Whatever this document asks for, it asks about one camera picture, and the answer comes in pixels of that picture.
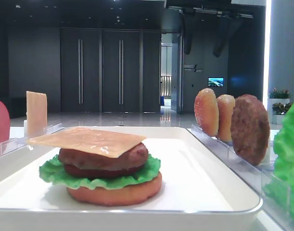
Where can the green lettuce leaf in burger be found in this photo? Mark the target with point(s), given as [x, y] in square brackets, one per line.
[53, 171]

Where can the dark double door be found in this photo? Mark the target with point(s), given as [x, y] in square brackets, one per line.
[110, 70]

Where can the white rectangular tray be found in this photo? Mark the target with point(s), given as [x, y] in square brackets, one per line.
[199, 192]

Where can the clear acrylic left rack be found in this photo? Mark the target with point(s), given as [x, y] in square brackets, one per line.
[18, 137]

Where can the wall monitor screen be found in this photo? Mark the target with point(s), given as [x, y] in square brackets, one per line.
[215, 82]

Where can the sesame top bun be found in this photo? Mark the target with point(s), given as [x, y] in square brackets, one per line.
[206, 111]

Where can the standing green lettuce leaf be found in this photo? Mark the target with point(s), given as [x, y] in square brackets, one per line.
[287, 156]

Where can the potted plants with white planter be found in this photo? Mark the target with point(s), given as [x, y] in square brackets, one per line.
[278, 105]

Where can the bottom burger bun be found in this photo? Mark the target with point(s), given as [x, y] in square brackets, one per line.
[129, 195]

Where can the standing brown meat patty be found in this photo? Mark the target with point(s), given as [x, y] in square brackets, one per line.
[250, 129]

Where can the standing sesame bun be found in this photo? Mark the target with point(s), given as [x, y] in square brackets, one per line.
[226, 104]

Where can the standing cheese slice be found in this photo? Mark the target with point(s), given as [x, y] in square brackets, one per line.
[36, 113]

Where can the cheese slice on burger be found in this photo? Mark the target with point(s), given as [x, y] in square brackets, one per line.
[105, 143]

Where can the sesame bun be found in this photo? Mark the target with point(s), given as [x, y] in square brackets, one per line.
[226, 104]
[206, 111]

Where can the clear acrylic rack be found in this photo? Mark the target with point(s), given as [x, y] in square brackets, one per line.
[272, 217]
[18, 137]

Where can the brown meat patty in burger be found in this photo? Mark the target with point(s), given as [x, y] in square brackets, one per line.
[133, 158]

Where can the clear acrylic right rack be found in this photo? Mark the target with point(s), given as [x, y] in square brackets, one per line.
[272, 217]

